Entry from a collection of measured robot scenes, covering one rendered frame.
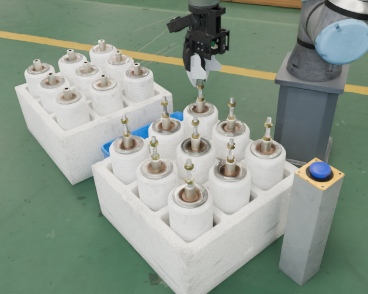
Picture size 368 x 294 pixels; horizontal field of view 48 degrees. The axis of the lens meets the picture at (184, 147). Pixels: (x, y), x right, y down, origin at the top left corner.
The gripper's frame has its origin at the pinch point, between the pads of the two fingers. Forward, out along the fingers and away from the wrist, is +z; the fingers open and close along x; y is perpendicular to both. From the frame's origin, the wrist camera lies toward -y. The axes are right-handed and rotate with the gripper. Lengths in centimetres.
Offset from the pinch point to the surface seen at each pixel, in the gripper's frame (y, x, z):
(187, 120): 0.1, -4.7, 10.8
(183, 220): 23.5, -30.5, 12.0
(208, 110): 2.9, 0.9, 9.2
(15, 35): -151, 19, 35
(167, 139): 2.9, -14.7, 10.1
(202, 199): 24.3, -25.6, 9.1
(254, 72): -27, 66, 35
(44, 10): -172, 50, 35
